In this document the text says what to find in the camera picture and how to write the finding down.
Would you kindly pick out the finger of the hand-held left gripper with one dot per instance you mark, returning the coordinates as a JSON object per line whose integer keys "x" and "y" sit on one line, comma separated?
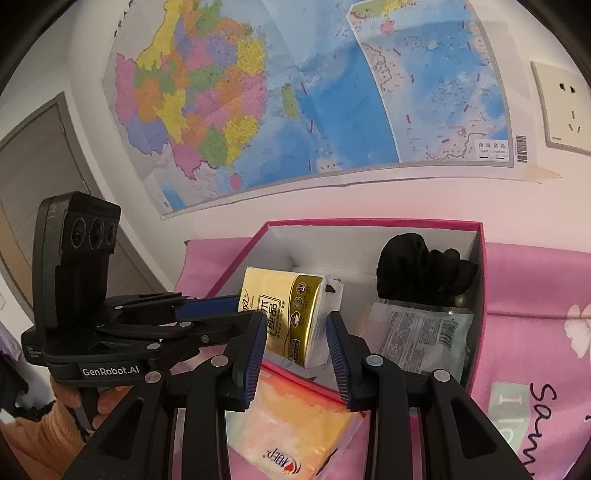
{"x": 212, "y": 305}
{"x": 194, "y": 330}

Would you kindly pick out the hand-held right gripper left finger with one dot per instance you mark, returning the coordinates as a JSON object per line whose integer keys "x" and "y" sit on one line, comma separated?
{"x": 249, "y": 364}

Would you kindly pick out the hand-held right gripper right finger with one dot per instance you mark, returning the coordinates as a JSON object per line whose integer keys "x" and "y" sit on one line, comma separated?
{"x": 339, "y": 364}

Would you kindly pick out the gold tissue pack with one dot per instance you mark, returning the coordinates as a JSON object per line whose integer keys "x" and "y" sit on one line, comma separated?
{"x": 286, "y": 304}

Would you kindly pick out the white printed packet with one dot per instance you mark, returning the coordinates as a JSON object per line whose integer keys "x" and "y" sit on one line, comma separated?
{"x": 415, "y": 337}

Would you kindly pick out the orange tissue pack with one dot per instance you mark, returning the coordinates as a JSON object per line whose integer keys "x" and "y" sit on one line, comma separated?
{"x": 295, "y": 434}

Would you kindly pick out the pink storage box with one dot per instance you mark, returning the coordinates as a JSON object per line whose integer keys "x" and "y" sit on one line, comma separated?
{"x": 314, "y": 244}

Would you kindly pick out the black gloves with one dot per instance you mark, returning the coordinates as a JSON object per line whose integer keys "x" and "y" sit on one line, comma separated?
{"x": 411, "y": 267}

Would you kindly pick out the person's left forearm orange sleeve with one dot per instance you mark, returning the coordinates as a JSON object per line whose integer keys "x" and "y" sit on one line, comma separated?
{"x": 37, "y": 438}

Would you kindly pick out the person's left hand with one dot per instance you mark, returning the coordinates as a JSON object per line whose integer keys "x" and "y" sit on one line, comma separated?
{"x": 111, "y": 399}

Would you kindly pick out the grey door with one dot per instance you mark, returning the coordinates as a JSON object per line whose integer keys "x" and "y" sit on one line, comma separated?
{"x": 37, "y": 161}

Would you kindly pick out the colourful wall map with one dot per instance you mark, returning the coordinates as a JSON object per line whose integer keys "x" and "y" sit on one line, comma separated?
{"x": 323, "y": 92}

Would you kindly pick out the white wall socket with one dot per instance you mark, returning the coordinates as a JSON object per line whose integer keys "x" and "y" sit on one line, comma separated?
{"x": 563, "y": 106}

